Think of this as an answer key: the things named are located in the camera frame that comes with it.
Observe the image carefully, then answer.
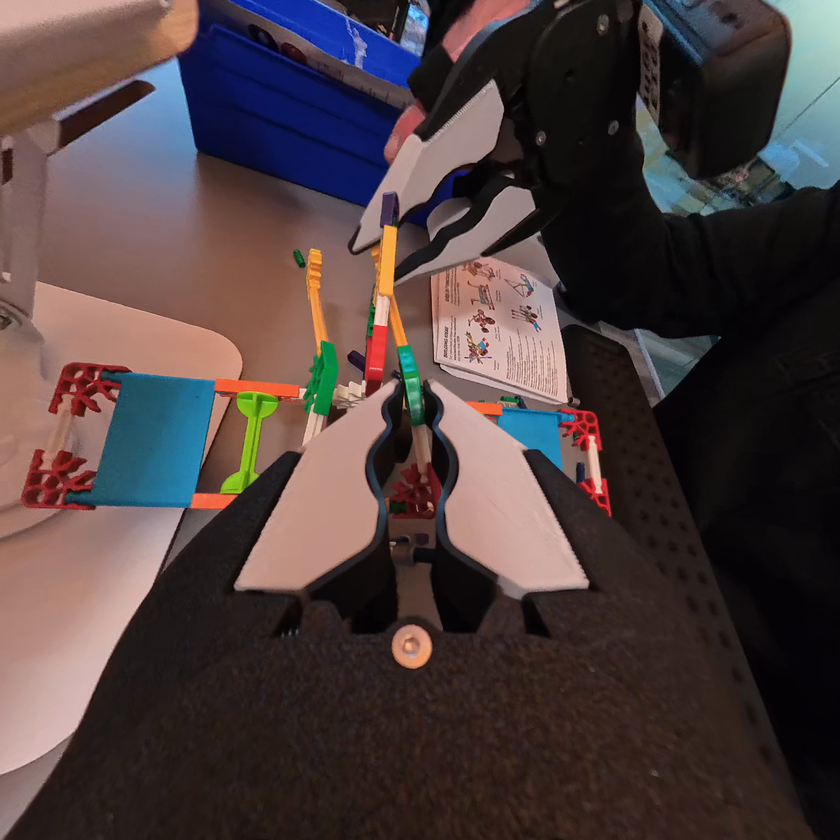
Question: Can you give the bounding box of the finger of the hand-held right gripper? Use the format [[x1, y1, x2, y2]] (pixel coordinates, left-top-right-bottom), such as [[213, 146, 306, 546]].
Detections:
[[394, 174, 539, 286], [348, 80, 506, 257]]

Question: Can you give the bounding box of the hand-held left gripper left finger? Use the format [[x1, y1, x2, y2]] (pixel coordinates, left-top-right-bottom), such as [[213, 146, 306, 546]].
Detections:
[[234, 379, 403, 595]]

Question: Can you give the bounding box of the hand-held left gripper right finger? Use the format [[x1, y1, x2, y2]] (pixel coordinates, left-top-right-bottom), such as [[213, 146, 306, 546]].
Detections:
[[423, 379, 590, 601]]

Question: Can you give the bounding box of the yellow rod with connector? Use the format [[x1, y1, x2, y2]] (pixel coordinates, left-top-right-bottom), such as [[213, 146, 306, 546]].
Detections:
[[371, 246, 409, 350], [306, 248, 330, 358]]

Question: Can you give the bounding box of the colourful construction toy model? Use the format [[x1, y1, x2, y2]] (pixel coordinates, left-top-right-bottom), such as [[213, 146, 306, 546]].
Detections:
[[21, 190, 613, 567]]

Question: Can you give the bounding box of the person's right forearm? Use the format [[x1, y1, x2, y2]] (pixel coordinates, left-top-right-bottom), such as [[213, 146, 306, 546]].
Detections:
[[545, 131, 840, 337]]

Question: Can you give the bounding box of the person's right hand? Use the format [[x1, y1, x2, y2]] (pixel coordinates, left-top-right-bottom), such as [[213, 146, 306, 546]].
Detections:
[[384, 0, 549, 164]]

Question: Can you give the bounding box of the white instruction booklet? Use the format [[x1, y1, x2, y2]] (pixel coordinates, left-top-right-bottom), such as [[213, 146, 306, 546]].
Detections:
[[431, 256, 569, 405]]

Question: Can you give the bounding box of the white printed bag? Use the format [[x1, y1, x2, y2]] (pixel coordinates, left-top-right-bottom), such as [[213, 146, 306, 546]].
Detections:
[[223, 0, 421, 109]]

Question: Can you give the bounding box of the blue plastic bin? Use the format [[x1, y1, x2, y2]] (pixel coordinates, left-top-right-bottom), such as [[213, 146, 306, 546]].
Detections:
[[178, 0, 475, 227]]

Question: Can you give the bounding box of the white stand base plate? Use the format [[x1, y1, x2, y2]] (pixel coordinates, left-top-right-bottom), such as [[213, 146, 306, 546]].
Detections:
[[0, 282, 244, 775]]

